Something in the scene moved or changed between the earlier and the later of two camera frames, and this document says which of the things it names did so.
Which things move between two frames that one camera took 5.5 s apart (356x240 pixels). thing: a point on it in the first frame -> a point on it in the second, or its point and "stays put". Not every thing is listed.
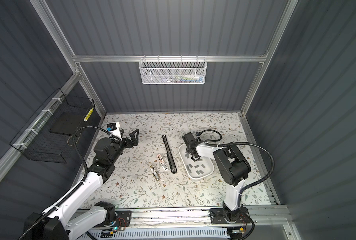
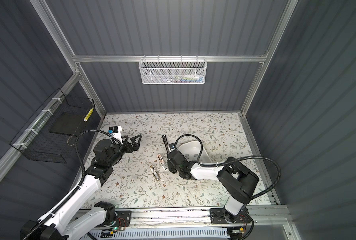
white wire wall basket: (170, 71) stays put
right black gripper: (188, 150) -> (170, 164)
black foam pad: (69, 123) stays put
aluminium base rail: (253, 218) stays put
